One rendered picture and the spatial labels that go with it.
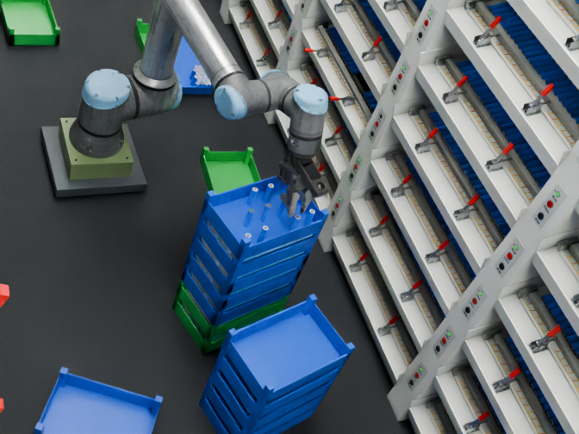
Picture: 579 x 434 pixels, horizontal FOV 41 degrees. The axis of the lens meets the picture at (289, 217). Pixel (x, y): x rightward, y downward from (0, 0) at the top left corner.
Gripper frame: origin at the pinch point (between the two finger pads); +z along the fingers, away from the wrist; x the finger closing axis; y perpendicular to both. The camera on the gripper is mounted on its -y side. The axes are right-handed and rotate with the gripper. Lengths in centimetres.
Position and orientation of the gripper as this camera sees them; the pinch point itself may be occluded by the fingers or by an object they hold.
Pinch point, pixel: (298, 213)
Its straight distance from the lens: 220.4
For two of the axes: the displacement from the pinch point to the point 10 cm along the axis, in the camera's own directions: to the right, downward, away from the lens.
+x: -7.8, 2.7, -5.7
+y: -6.2, -5.1, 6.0
